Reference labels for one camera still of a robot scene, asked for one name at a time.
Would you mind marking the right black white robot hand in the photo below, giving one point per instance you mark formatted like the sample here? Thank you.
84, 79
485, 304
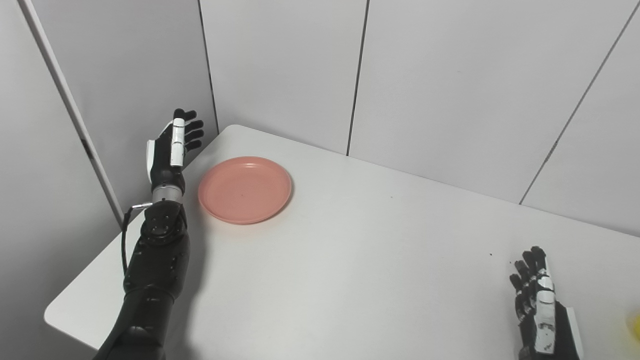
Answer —
542, 315

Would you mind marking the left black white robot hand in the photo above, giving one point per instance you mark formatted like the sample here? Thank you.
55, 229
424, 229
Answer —
167, 157

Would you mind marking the pink round plate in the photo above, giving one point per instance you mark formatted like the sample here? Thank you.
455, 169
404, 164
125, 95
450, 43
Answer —
244, 190

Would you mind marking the yellow lemon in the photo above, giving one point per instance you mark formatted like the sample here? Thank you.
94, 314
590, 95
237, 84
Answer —
635, 326

